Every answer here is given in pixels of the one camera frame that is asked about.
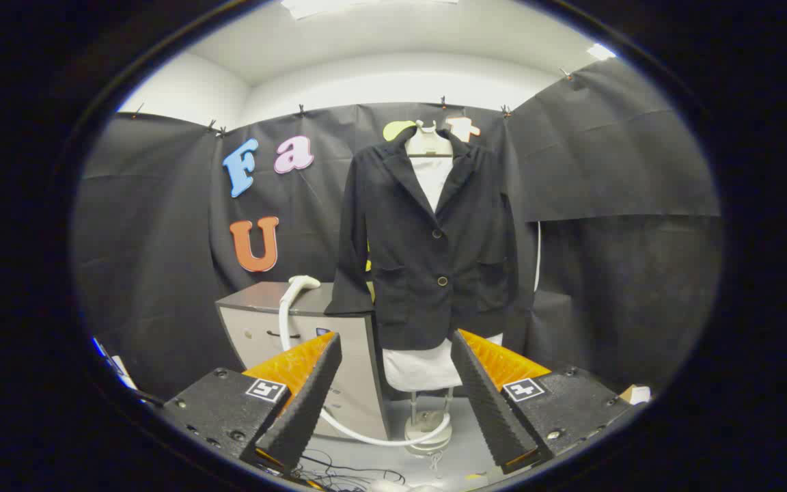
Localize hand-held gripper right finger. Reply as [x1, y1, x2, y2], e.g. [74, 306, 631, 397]
[450, 328, 633, 476]

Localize black blazer jacket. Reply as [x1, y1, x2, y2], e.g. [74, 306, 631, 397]
[325, 126, 521, 351]

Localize black floor cables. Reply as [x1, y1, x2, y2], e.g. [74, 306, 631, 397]
[291, 451, 408, 491]

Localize grey drawer cabinet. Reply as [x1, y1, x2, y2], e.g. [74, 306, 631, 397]
[216, 282, 391, 441]

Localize white garment steamer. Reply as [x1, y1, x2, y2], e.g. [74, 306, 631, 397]
[277, 275, 452, 448]

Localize white mannequin torso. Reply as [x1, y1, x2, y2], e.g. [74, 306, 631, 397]
[381, 120, 503, 457]

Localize long ceiling light panel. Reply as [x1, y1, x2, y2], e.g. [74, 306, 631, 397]
[281, 0, 381, 20]

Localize black backdrop cloth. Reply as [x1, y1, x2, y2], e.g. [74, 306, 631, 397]
[71, 58, 722, 404]

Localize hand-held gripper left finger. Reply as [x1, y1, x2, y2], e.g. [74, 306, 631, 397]
[161, 331, 344, 479]

